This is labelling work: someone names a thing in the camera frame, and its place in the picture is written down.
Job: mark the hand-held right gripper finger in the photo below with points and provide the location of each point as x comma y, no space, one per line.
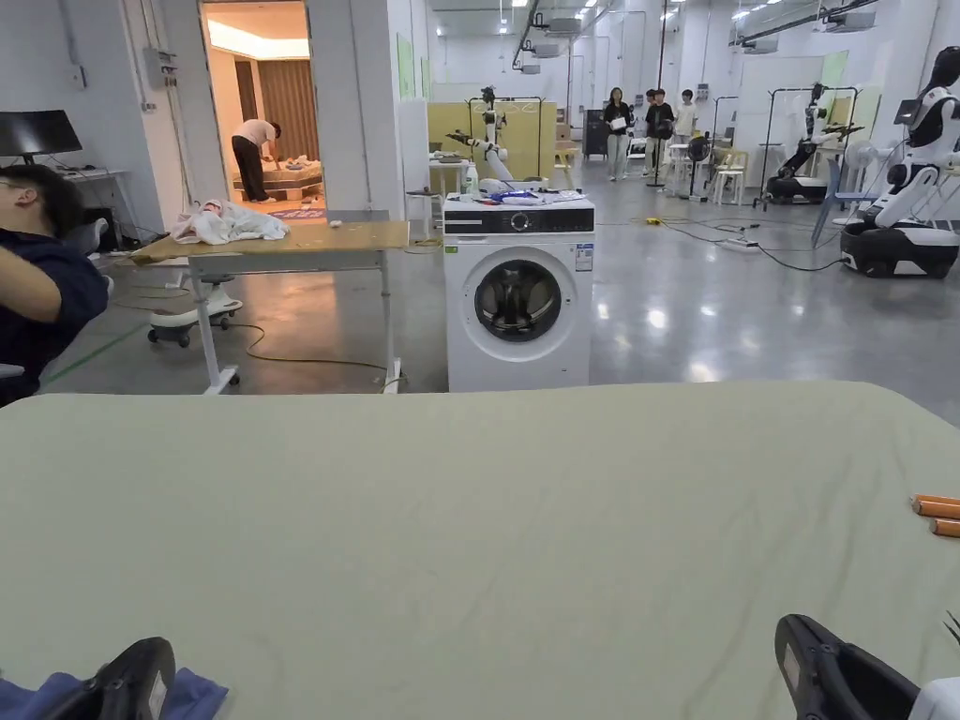
832,675

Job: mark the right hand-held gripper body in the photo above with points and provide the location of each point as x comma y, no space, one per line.
941,701

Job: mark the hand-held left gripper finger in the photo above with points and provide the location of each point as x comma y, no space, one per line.
127,679

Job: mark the dark blue garment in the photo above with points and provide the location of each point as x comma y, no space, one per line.
199,694

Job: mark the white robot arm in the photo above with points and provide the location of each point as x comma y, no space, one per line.
491,150

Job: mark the orange cylinder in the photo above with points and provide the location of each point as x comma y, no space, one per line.
937,504
946,527

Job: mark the bed with pale green sheet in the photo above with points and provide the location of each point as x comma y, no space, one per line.
480,525

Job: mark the white power strip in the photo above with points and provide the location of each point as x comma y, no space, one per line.
741,242

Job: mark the white washing machine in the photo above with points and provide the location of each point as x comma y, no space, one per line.
517,352

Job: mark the white robot with black base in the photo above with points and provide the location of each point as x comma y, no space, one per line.
806,150
911,195

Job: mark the low bed with cloths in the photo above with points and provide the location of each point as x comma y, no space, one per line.
296,178

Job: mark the black standing fan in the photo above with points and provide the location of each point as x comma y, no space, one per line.
697,150

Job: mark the black computer monitor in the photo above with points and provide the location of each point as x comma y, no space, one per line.
34,135

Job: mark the group of people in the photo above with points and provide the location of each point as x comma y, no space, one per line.
664,124

